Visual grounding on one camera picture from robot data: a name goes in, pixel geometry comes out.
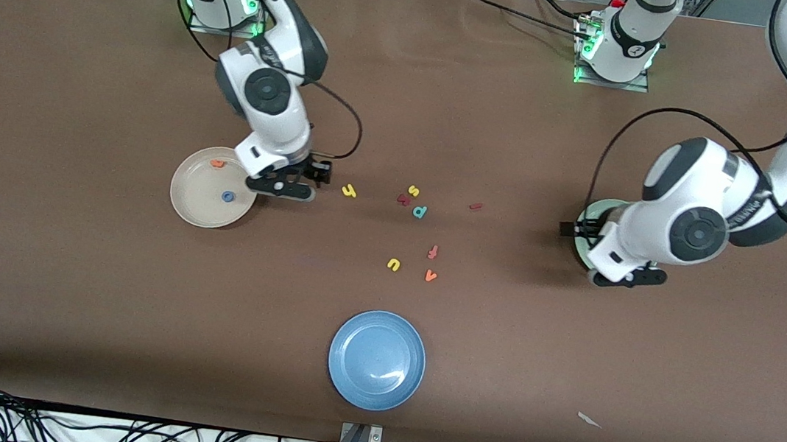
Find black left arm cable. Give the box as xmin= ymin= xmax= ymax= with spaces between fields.
xmin=585 ymin=0 xmax=787 ymax=248

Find beige plate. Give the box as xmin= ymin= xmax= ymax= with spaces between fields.
xmin=166 ymin=141 xmax=264 ymax=234

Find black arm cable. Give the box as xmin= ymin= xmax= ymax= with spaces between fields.
xmin=585 ymin=0 xmax=787 ymax=248
xmin=114 ymin=0 xmax=378 ymax=164

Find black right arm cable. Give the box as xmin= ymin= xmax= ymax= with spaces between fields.
xmin=114 ymin=0 xmax=378 ymax=164

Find green plate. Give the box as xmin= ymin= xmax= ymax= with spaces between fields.
xmin=569 ymin=195 xmax=637 ymax=278

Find black cable on table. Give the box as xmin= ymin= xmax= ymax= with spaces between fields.
xmin=456 ymin=0 xmax=596 ymax=43
xmin=524 ymin=0 xmax=601 ymax=26

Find brown table cover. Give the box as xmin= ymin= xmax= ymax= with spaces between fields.
xmin=0 ymin=0 xmax=787 ymax=442

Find blue plate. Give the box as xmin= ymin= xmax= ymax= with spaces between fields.
xmin=323 ymin=306 xmax=431 ymax=417

